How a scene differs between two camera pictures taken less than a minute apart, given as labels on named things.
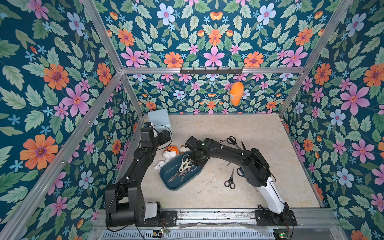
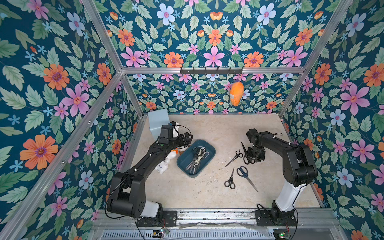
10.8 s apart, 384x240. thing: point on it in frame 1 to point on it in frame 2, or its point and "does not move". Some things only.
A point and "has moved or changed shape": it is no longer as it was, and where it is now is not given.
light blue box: x=160 y=120 does not move
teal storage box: x=178 y=170 has moved or changed shape
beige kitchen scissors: x=186 y=163 has moved or changed shape
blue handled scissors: x=240 y=172 does not move
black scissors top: x=231 y=139 has moved or changed shape
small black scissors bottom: x=230 y=182 does not move
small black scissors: x=182 y=173 has moved or changed shape
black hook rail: x=211 y=71 does not move
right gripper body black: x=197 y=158 to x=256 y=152
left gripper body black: x=160 y=140 to x=177 y=141
